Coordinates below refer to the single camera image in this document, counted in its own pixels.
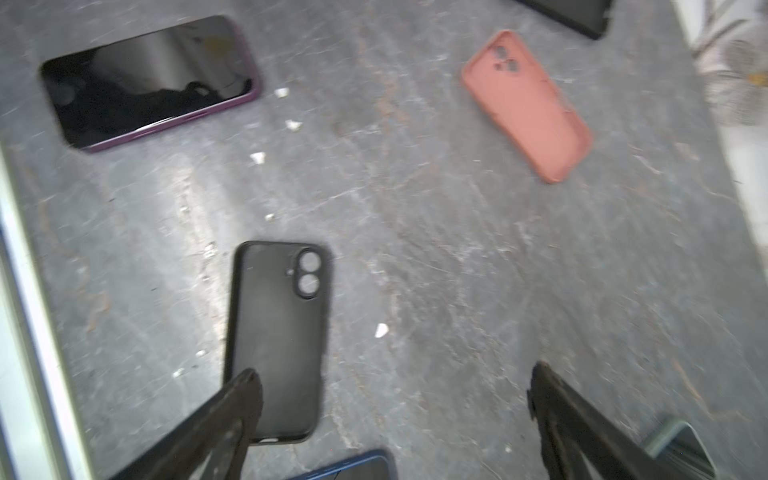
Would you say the large black phone case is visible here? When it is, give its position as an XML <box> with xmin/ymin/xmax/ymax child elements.
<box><xmin>224</xmin><ymin>240</ymin><xmax>332</xmax><ymax>444</ymax></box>

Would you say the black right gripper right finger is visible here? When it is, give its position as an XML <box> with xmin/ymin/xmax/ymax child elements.
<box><xmin>527</xmin><ymin>361</ymin><xmax>684</xmax><ymax>479</ymax></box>

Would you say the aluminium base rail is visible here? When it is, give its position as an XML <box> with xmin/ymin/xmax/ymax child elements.
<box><xmin>1</xmin><ymin>161</ymin><xmax>94</xmax><ymax>479</ymax></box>

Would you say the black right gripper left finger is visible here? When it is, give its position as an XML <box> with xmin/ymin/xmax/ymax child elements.
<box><xmin>114</xmin><ymin>368</ymin><xmax>263</xmax><ymax>479</ymax></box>

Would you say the pink phone case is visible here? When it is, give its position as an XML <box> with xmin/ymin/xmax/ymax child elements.
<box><xmin>461</xmin><ymin>30</ymin><xmax>593</xmax><ymax>183</ymax></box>

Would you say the blue-edged phone front right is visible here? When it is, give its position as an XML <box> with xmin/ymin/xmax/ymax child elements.
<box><xmin>291</xmin><ymin>449</ymin><xmax>397</xmax><ymax>480</ymax></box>

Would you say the small black phone case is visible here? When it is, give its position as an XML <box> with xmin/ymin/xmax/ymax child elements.
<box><xmin>518</xmin><ymin>0</ymin><xmax>614</xmax><ymax>40</ymax></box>

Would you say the purple-edged phone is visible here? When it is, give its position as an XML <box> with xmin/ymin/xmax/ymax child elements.
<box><xmin>39</xmin><ymin>15</ymin><xmax>263</xmax><ymax>152</ymax></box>
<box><xmin>642</xmin><ymin>418</ymin><xmax>718</xmax><ymax>480</ymax></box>

